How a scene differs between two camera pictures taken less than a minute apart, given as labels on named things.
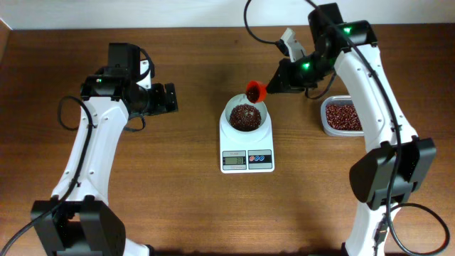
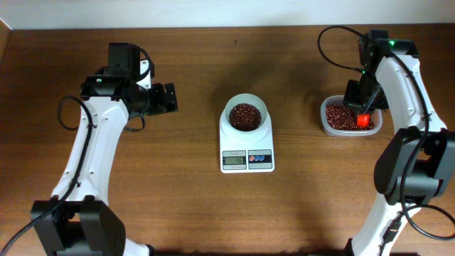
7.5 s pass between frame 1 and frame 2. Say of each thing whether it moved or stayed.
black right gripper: moved
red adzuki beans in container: stayed
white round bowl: stayed
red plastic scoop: moved
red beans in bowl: stayed
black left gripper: stayed
